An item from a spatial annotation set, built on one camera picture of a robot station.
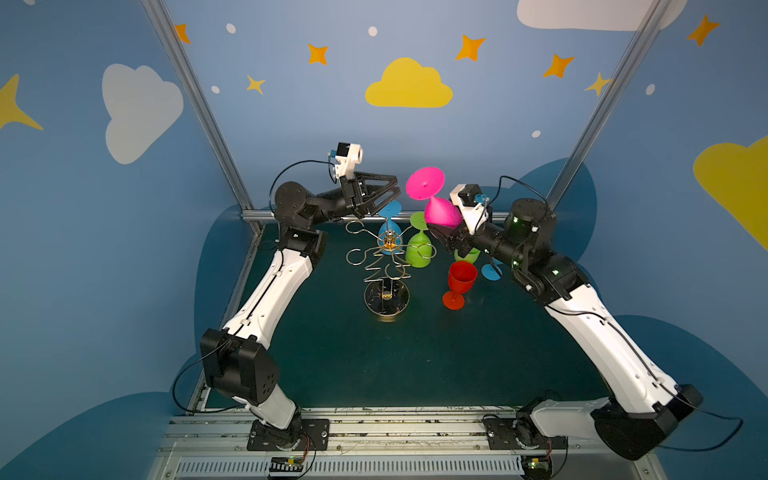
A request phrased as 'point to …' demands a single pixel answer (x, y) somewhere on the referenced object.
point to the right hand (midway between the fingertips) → (445, 207)
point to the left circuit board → (286, 466)
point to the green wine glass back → (419, 249)
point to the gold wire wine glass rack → (387, 292)
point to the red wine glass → (462, 276)
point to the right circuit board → (536, 467)
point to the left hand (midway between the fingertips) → (395, 184)
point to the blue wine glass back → (390, 237)
